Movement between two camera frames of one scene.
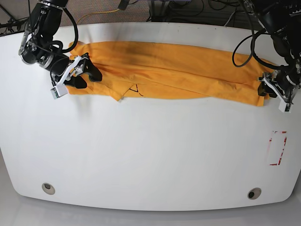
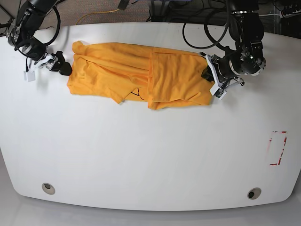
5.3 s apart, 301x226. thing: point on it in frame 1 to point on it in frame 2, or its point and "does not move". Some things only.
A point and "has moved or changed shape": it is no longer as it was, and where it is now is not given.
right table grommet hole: x=254 y=193 does not move
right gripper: x=285 y=80 to x=225 y=67
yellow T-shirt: x=130 y=70 has moved or changed shape
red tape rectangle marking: x=285 y=141 does not move
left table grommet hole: x=48 y=188 does not move
